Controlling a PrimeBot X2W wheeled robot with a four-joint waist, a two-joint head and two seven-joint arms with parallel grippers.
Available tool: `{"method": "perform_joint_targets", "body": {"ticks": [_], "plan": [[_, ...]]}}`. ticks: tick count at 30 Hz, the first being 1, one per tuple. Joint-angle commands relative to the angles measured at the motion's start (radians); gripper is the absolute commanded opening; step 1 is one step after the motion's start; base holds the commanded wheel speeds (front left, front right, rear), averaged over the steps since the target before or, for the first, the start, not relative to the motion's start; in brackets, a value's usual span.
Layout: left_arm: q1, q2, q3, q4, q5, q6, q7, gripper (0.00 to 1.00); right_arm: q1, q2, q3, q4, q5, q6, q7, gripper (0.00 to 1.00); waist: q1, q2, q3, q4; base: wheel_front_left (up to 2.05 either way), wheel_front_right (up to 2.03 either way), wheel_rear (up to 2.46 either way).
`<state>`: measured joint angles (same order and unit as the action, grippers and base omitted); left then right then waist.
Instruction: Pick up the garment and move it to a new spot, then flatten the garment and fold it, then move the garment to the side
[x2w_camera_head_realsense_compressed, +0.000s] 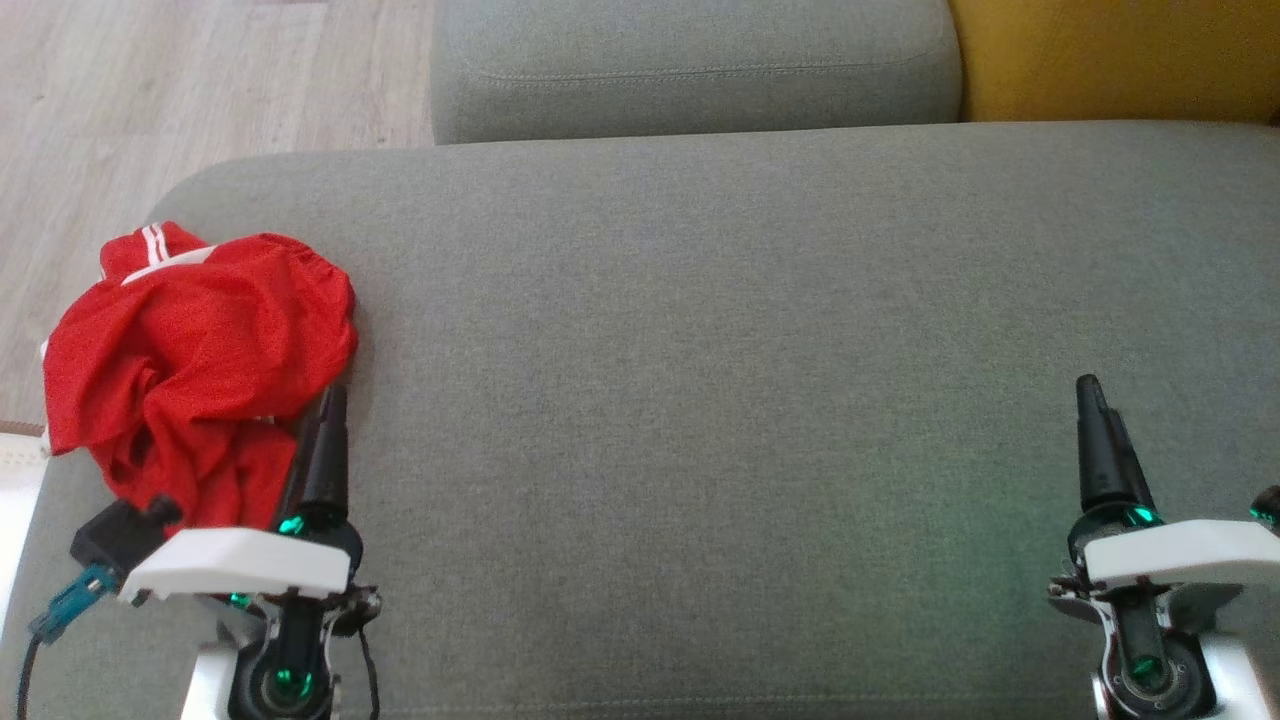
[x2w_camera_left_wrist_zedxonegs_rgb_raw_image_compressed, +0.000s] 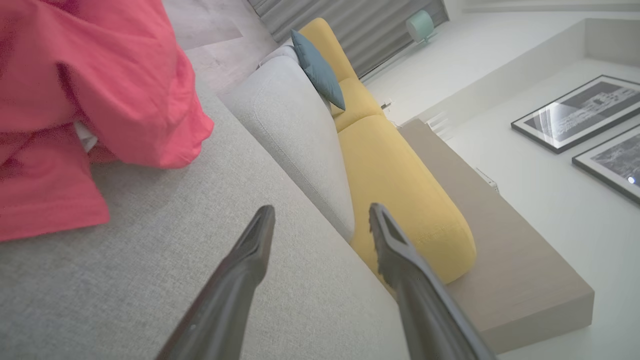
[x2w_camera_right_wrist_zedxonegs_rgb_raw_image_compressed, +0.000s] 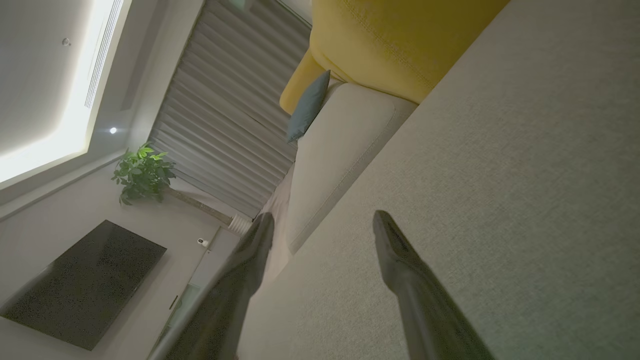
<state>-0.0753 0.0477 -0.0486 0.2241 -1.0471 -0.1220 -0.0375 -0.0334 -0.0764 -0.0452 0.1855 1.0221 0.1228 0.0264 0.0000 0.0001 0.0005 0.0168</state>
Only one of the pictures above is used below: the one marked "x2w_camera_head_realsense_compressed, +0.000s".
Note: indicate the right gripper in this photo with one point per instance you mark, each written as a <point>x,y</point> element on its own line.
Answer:
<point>1180,550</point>

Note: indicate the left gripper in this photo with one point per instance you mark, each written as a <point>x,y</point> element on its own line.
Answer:
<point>240,560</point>

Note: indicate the red sports shorts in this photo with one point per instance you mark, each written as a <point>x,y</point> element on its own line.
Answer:
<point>190,340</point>

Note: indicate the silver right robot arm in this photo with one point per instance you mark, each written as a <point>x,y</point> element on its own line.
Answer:
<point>1145,660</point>

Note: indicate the white laundry basket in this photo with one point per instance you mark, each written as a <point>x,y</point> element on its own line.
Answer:
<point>15,500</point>

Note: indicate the large grey fabric ottoman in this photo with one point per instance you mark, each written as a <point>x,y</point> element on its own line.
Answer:
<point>700,400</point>

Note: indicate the yellow sofa backrest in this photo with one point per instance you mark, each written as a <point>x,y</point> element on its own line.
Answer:
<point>1120,55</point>

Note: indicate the grey sofa seat cushion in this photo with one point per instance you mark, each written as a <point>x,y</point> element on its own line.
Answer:
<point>690,70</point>

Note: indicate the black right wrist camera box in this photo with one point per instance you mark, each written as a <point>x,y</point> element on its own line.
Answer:
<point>1268,503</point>

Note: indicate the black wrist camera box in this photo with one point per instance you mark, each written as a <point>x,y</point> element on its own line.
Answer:
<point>1268,503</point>
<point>115,540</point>

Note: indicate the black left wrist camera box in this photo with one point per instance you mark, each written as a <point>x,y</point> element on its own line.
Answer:
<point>115,540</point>

